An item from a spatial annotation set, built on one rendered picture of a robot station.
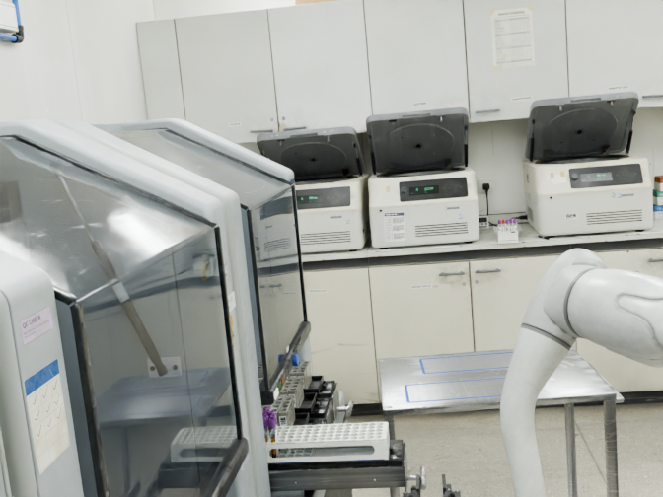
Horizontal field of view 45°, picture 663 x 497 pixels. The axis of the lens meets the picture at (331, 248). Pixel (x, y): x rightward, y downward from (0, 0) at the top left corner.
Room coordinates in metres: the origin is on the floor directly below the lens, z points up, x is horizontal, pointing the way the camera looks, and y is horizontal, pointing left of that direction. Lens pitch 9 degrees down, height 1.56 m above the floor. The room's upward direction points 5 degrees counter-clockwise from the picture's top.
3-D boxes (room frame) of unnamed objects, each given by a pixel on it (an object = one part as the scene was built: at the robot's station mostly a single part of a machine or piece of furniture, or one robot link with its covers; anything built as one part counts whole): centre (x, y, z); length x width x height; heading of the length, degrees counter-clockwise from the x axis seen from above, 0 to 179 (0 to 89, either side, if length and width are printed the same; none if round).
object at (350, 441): (1.73, 0.06, 0.83); 0.30 x 0.10 x 0.06; 83
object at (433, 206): (4.28, -0.52, 1.24); 0.62 x 0.56 x 0.69; 173
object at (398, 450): (1.75, 0.19, 0.78); 0.73 x 0.14 x 0.09; 83
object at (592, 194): (4.18, -1.36, 1.25); 0.62 x 0.56 x 0.69; 172
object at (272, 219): (2.00, 0.37, 1.28); 0.61 x 0.51 x 0.63; 173
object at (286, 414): (1.90, 0.15, 0.85); 0.12 x 0.02 x 0.06; 173
